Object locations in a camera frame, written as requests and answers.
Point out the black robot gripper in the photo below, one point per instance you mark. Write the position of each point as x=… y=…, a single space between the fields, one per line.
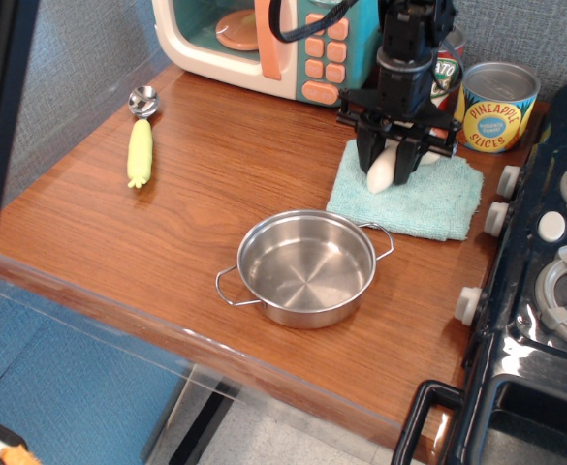
x=398 y=108

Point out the teal toy microwave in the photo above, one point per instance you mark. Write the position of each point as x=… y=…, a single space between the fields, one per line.
x=231 y=41

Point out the black toy stove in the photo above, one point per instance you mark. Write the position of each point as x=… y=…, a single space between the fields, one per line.
x=512 y=406

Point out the stainless steel pot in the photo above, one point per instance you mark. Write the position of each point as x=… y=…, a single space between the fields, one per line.
x=305 y=269

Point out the spoon with yellow-green handle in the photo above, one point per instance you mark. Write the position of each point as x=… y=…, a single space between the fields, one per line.
x=143 y=102

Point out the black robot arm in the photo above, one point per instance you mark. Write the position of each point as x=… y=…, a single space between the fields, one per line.
x=413 y=29

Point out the tomato sauce can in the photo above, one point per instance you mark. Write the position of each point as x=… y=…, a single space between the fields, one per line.
x=448 y=71

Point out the white stove knob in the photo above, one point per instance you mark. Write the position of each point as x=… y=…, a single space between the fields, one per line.
x=508 y=181
x=496 y=217
x=467 y=304

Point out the pineapple slices can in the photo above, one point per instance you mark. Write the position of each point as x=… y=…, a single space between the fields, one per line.
x=494 y=104

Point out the light teal folded cloth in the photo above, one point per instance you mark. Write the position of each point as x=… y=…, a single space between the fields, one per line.
x=438 y=201

